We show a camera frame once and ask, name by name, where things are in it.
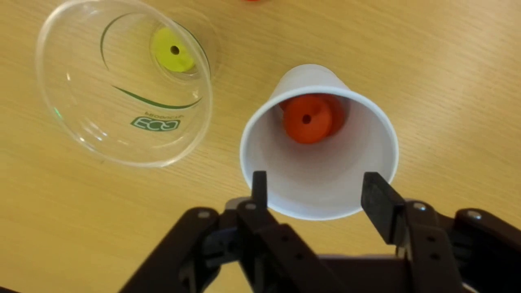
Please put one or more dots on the white paper cup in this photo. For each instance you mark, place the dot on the white paper cup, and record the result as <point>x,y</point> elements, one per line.
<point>320,173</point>

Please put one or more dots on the yellow round block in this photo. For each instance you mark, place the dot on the yellow round block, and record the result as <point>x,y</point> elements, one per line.
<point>165,58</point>

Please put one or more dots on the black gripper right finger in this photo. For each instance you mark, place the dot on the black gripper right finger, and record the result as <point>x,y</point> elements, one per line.
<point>456,255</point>

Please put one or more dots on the clear plastic cup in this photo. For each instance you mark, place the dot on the clear plastic cup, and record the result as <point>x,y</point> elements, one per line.
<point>155,124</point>

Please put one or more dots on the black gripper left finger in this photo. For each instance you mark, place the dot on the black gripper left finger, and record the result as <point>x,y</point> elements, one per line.
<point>254,255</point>

